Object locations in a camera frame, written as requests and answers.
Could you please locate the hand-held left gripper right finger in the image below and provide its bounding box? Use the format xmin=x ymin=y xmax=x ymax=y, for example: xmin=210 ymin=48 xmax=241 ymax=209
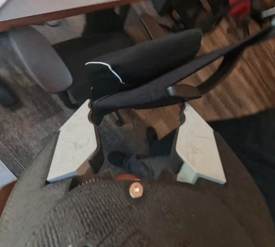
xmin=171 ymin=103 xmax=227 ymax=185

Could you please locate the person's grey trouser leg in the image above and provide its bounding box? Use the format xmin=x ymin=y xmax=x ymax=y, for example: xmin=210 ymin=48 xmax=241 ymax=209
xmin=123 ymin=155 xmax=179 ymax=181

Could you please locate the person's black shoe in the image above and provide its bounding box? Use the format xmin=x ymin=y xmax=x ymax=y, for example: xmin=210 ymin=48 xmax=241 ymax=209
xmin=107 ymin=151 xmax=129 ymax=167
xmin=146 ymin=127 xmax=159 ymax=144

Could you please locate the dark chair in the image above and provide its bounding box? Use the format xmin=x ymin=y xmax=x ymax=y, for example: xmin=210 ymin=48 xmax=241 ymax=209
xmin=160 ymin=0 xmax=229 ymax=34

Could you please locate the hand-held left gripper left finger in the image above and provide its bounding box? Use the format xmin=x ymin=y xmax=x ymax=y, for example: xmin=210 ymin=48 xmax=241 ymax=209
xmin=46 ymin=99 xmax=105 ymax=183

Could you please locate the black mesh office chair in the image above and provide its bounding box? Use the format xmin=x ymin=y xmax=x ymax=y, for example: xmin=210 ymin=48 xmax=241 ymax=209
xmin=85 ymin=27 xmax=275 ymax=126

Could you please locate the grey mesh office chair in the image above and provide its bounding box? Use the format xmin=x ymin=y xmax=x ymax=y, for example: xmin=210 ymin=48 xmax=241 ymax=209
xmin=9 ymin=26 xmax=74 ymax=106

